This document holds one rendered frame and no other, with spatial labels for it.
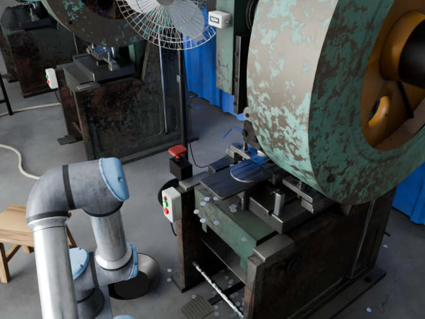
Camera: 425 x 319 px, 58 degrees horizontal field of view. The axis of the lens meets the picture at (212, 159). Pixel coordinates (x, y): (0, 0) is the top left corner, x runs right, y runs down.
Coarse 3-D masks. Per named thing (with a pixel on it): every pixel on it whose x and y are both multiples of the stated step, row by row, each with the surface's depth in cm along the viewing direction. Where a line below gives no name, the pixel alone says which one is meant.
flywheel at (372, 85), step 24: (408, 0) 88; (384, 24) 87; (408, 24) 88; (384, 48) 90; (408, 48) 86; (384, 72) 94; (408, 72) 88; (384, 96) 105; (408, 96) 109; (384, 120) 107; (408, 120) 115; (384, 144) 112
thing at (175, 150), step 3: (171, 147) 165; (174, 147) 165; (177, 147) 165; (180, 147) 165; (183, 147) 165; (171, 150) 163; (174, 150) 163; (177, 150) 163; (180, 150) 163; (183, 150) 163; (186, 150) 163; (171, 153) 162; (174, 153) 161; (177, 153) 161; (180, 153) 162; (183, 153) 163; (177, 156) 165
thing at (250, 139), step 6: (246, 108) 138; (246, 114) 138; (246, 120) 139; (246, 126) 138; (252, 126) 136; (246, 132) 139; (252, 132) 137; (246, 138) 141; (252, 138) 138; (252, 144) 139; (258, 144) 136
